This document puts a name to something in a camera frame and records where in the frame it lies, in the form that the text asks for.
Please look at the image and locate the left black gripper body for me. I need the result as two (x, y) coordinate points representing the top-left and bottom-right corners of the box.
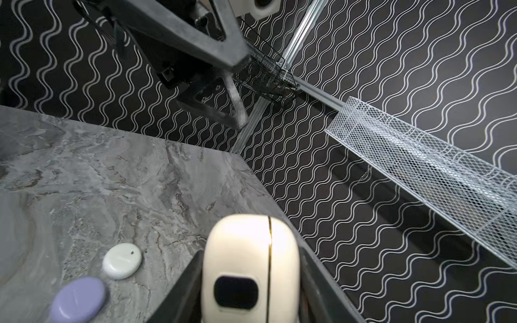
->
(73, 1), (226, 88)

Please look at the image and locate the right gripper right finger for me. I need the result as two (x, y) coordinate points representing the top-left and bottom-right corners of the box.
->
(298, 244), (366, 323)

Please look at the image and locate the white mesh wall basket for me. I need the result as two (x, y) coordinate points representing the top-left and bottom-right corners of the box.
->
(325, 97), (516, 267)

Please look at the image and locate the beige earbud charging case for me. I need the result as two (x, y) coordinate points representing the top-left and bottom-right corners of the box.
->
(201, 214), (301, 322)

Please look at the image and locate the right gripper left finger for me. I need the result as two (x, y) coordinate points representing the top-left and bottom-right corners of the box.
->
(147, 250), (203, 323)

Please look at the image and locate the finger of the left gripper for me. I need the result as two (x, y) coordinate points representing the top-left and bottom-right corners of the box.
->
(176, 72), (249, 130)
(107, 1), (250, 73)

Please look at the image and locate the black wire wall basket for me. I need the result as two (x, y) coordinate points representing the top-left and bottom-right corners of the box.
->
(234, 17), (300, 103)

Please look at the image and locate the purple round charging case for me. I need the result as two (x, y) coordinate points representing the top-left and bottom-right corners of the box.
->
(50, 277), (107, 322)

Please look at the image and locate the white round charging case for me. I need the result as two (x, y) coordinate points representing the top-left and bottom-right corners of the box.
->
(102, 243), (142, 280)

